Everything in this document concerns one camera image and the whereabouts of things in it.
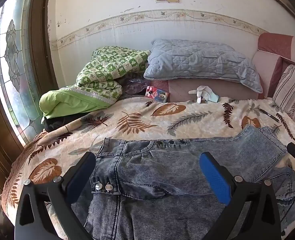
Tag purple plastic bag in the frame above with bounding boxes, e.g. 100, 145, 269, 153
122, 77, 150, 97

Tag dark cloth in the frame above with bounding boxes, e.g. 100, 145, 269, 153
43, 112, 88, 132

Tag grey washed denim pants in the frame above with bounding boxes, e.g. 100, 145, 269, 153
71, 125, 295, 240

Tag green patterned quilt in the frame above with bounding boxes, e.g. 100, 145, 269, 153
39, 47, 151, 120

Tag pink bolster cushion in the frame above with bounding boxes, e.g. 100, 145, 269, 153
167, 79, 265, 103

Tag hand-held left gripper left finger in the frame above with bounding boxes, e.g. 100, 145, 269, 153
14, 151, 96, 240

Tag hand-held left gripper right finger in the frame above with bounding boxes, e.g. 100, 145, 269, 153
199, 151, 282, 240

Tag stained glass window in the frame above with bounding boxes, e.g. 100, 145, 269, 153
0, 0, 44, 145

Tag black pen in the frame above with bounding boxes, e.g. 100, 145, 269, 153
259, 108, 280, 122

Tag beige leaf print blanket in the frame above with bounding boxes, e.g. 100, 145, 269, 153
1, 96, 295, 240

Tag striped floral cushion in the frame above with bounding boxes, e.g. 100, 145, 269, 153
272, 64, 295, 130

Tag white glove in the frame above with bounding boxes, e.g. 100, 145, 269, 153
189, 85, 220, 104

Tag grey quilted pillow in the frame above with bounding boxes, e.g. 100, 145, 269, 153
144, 39, 263, 94

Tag small colourful box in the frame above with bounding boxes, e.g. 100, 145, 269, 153
146, 86, 170, 102

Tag pink padded headboard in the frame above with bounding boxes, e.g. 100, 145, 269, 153
252, 32, 295, 98

